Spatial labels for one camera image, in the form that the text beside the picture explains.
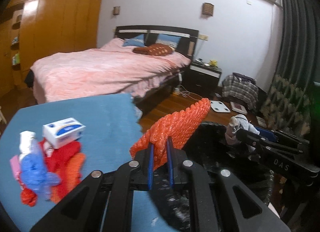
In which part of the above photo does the grey sock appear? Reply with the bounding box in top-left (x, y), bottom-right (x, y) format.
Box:
top-left (225, 114), bottom-right (260, 146)

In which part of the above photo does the red cloth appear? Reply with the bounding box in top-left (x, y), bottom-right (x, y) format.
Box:
top-left (19, 140), bottom-right (81, 207)

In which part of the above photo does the blue plastic bag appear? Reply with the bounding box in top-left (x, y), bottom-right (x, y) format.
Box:
top-left (20, 140), bottom-right (61, 200)

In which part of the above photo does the orange bubble wrap sheet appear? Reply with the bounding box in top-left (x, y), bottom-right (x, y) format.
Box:
top-left (130, 98), bottom-right (210, 170)

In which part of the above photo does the white blue cardboard box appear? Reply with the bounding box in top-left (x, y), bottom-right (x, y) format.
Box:
top-left (42, 117), bottom-right (86, 149)

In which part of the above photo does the pink small packet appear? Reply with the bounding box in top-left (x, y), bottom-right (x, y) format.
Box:
top-left (10, 155), bottom-right (21, 181)

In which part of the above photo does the white tissue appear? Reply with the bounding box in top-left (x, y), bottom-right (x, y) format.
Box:
top-left (19, 130), bottom-right (36, 162)

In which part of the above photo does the black lined trash bin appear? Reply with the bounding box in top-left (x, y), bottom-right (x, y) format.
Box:
top-left (149, 122), bottom-right (274, 231)

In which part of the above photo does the dark green curtain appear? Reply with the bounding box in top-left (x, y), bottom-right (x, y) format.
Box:
top-left (261, 0), bottom-right (319, 137)

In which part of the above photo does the white bathroom scale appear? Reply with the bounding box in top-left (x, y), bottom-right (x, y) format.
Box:
top-left (210, 101), bottom-right (231, 113)

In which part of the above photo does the black white nightstand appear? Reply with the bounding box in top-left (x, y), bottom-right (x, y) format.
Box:
top-left (182, 61), bottom-right (222, 99)

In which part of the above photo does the yellow plush toy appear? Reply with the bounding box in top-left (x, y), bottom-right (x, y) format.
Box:
top-left (209, 60), bottom-right (218, 68)

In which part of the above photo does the black bed headboard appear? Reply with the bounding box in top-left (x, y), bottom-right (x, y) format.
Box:
top-left (114, 25), bottom-right (199, 60)

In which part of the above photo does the right blue pillow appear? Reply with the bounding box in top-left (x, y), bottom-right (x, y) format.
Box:
top-left (156, 34), bottom-right (181, 49)

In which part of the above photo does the blue pillow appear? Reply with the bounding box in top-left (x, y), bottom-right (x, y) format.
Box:
top-left (156, 34), bottom-right (181, 49)
top-left (123, 34), bottom-right (145, 47)

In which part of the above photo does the small wooden stool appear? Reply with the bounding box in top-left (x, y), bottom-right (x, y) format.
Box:
top-left (0, 107), bottom-right (7, 124)

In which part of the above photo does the brown dotted pillow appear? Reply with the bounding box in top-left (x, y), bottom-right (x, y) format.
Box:
top-left (132, 43), bottom-right (175, 56)

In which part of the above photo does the pink quilt bed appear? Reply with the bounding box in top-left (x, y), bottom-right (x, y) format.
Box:
top-left (30, 38), bottom-right (191, 104)

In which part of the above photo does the left blue pillow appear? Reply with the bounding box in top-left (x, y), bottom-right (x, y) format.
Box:
top-left (123, 34), bottom-right (145, 47)

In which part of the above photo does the wooden wardrobe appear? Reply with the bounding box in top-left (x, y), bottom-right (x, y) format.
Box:
top-left (1, 0), bottom-right (101, 95)

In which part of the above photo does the white charger cable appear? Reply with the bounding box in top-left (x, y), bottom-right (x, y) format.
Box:
top-left (173, 72), bottom-right (203, 101)

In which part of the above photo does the right wooden wall lamp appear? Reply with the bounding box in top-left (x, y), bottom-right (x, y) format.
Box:
top-left (201, 3), bottom-right (214, 17)

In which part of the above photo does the wooden wall lamp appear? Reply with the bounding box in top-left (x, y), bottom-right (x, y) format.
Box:
top-left (201, 3), bottom-right (214, 17)
top-left (113, 7), bottom-right (120, 16)

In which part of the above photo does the left wooden wall lamp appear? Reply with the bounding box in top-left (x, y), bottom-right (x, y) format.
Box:
top-left (113, 7), bottom-right (120, 16)

